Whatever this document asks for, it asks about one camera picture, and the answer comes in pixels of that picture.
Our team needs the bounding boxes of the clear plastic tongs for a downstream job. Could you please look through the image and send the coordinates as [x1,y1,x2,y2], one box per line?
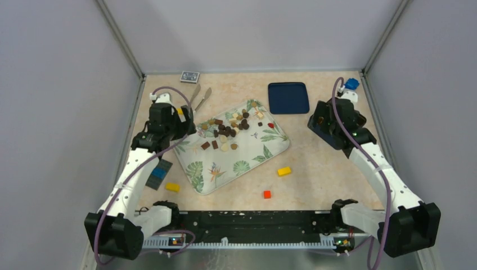
[188,84,213,113]

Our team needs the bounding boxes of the blue chocolate box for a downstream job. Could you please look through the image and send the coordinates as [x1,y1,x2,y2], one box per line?
[307,114,343,150]

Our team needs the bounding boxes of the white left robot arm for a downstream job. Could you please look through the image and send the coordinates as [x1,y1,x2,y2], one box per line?
[84,93,196,266]

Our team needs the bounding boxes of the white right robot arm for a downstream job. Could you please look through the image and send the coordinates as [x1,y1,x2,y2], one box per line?
[308,93,441,258]

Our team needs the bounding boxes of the brown rectangular chocolate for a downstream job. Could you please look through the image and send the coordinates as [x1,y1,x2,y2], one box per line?
[201,142,210,150]

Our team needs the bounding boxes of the dark rectangular chocolate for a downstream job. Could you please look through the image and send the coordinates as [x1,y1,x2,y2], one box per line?
[211,141,219,150]

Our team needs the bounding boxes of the white round chocolate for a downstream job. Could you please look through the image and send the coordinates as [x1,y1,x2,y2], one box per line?
[220,143,229,152]

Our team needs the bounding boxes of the dark blue box lid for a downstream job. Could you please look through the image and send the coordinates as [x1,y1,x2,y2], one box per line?
[268,82,310,115]

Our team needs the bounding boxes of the grey lego baseplate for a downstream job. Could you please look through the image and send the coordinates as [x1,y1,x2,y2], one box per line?
[146,159,173,190]

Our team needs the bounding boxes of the blue toy car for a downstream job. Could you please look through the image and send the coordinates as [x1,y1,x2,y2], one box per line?
[344,78,360,91]

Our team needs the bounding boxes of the playing card deck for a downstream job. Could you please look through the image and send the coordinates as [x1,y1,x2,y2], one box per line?
[179,71,200,84]

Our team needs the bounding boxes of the pile of assorted chocolates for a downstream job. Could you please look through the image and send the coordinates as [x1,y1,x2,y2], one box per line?
[196,99,270,140]

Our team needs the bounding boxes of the yellow lego brick right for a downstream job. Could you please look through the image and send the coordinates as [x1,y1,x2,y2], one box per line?
[277,166,292,177]

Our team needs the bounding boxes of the yellow lego brick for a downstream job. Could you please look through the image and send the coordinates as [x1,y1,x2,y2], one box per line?
[277,166,292,177]
[165,183,181,192]

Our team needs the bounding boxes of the yellow lego brick left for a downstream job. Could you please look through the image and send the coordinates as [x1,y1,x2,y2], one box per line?
[165,183,181,192]

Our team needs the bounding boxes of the floral serving tray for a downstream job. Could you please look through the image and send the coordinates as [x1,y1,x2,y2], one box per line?
[174,99,290,195]

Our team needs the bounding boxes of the red lego cube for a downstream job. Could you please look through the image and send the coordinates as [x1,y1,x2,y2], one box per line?
[263,190,272,199]

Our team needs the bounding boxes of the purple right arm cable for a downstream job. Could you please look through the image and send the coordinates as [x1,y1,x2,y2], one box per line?
[331,77,392,270]

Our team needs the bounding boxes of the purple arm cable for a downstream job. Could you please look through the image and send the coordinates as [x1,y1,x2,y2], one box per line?
[93,86,196,266]
[331,77,392,270]

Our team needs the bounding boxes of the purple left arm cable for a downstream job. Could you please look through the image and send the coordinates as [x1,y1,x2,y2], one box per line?
[93,86,196,266]

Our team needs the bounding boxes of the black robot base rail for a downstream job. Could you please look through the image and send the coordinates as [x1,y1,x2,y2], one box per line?
[159,210,355,244]

